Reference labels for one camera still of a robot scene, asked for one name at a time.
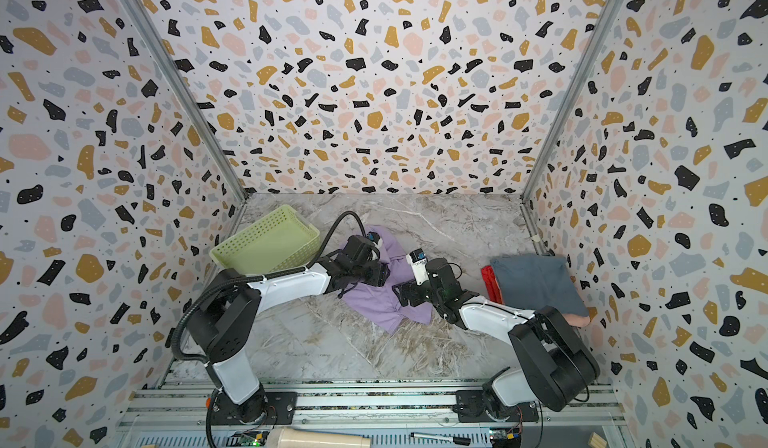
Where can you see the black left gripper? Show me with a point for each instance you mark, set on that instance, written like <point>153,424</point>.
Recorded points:
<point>378,273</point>

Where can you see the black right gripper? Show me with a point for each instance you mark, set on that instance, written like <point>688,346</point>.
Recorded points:
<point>411,292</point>

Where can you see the lilac t-shirt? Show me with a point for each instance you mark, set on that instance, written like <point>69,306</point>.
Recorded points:
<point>380,304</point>

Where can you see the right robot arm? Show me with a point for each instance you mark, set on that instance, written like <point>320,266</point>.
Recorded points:
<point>555,365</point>

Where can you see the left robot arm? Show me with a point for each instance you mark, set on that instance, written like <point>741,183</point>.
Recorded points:
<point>216,327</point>

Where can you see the red folded t-shirt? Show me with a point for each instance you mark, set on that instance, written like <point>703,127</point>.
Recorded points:
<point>493,289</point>

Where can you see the light green plastic basket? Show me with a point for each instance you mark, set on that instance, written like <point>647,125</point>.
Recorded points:
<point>279,240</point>

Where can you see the pink folded t-shirt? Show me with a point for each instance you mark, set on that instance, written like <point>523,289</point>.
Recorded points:
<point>577,321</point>

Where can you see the black pen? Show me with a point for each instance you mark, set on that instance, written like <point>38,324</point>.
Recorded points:
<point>456,440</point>

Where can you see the beige cylinder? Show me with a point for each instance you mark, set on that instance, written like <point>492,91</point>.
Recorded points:
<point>286,437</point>

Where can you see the small wooden block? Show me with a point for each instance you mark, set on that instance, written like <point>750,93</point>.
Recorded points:
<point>596,441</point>

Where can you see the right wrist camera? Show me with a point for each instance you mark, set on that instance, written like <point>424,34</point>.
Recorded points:
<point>417,260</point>

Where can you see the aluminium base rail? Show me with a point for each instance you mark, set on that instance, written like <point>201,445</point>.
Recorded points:
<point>384,411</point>

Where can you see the aluminium corner post right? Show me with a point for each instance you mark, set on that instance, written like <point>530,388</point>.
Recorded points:
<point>582,72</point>

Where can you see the aluminium corner post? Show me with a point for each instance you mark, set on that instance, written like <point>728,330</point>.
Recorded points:
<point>158,23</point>
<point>582,72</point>

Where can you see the aluminium corner post left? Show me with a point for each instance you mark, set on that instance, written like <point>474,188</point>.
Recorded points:
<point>158,23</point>

